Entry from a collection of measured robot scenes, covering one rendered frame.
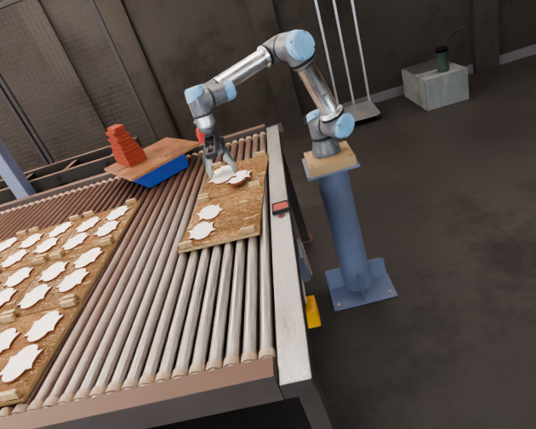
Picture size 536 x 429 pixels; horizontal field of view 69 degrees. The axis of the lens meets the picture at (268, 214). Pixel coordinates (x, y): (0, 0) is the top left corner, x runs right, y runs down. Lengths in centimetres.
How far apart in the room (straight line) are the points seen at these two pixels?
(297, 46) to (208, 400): 131
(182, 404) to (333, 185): 137
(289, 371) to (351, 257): 139
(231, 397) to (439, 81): 445
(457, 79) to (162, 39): 357
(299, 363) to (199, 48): 484
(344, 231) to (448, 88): 317
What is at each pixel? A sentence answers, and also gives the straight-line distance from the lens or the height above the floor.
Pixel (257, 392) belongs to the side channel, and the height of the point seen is 90.
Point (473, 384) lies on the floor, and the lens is 210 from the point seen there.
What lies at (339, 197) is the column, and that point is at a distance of 212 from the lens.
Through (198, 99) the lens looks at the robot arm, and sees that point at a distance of 153.
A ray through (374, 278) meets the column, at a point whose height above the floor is 1.
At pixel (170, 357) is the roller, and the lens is 123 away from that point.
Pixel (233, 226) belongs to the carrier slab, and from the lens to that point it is 164.
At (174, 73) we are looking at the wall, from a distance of 561.
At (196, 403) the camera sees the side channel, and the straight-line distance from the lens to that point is 109.
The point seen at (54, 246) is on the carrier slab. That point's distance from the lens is 231.
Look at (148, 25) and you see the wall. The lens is 561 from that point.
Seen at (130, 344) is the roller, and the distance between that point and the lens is 136.
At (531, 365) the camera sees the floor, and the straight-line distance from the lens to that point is 218.
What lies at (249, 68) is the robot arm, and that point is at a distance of 177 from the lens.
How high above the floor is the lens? 171
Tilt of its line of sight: 28 degrees down
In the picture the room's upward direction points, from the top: 19 degrees counter-clockwise
